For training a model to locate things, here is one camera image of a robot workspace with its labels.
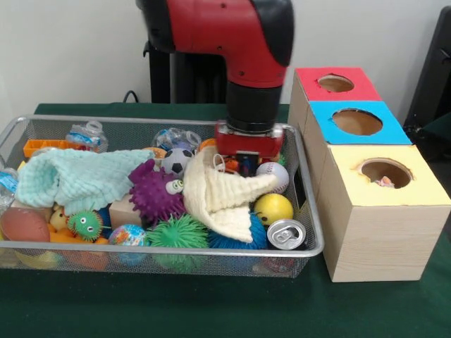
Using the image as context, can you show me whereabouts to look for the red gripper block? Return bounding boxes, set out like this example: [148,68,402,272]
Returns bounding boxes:
[214,122,285,176]

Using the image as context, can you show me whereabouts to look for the pale yellow cloth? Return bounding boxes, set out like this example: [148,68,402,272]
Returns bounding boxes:
[183,148,280,244]

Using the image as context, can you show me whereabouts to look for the tiger plush toy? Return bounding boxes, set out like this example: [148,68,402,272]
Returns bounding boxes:
[375,175,397,189]

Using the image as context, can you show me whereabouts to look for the clear mesh bin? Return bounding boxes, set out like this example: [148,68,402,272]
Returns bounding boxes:
[0,115,326,279]

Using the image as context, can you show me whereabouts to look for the white ball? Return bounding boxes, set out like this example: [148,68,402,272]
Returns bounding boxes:
[257,162,290,194]

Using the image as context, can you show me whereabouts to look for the yellow smiley ball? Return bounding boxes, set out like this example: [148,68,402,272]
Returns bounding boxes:
[254,194,295,226]

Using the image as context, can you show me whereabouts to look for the small soccer ball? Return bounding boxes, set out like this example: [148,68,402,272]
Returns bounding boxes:
[162,146,195,175]

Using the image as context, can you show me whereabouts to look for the blue spiky ball with eyes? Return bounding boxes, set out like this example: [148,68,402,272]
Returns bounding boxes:
[208,213,270,251]

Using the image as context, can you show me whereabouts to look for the silver drink can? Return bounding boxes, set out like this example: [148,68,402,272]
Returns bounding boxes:
[266,219,308,251]

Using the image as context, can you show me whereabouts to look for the purple spiky ball with eyes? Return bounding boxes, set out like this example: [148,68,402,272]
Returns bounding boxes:
[130,159,188,225]

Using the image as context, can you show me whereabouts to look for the large green spiky ball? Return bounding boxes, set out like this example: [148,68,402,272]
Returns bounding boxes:
[146,213,211,274]

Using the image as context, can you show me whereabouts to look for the dark green table cloth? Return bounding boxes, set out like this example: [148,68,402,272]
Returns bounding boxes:
[0,102,451,338]

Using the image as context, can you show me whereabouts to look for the mint green cloth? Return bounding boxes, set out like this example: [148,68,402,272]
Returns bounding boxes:
[14,149,154,215]

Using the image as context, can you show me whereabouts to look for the small green ball with eyes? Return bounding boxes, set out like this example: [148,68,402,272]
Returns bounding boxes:
[68,209,104,242]

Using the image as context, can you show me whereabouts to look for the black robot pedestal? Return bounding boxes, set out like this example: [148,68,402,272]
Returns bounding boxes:
[144,39,229,105]

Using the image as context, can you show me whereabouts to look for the black cable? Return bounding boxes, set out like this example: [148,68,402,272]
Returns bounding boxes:
[123,89,145,105]

